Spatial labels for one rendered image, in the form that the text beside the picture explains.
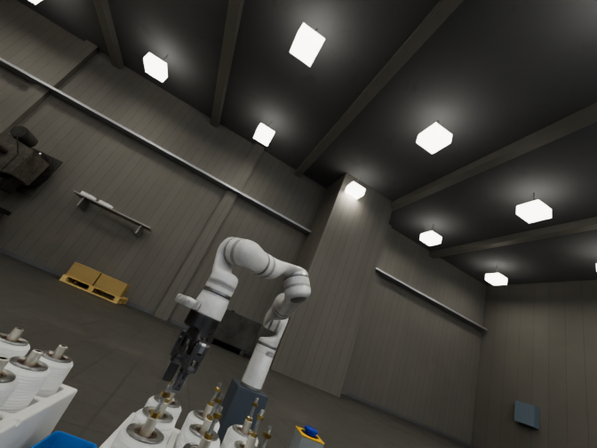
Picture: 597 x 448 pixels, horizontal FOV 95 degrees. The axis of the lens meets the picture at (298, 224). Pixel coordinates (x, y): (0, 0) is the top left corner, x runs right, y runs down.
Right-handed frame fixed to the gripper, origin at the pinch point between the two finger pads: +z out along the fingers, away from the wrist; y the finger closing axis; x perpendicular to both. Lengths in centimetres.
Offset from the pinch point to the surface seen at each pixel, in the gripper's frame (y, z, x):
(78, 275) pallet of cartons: 619, 15, 26
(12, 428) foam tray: 13.5, 17.9, 19.5
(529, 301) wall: 214, -437, -1077
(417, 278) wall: 450, -380, -806
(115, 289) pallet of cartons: 594, 12, -41
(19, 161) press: 656, -127, 221
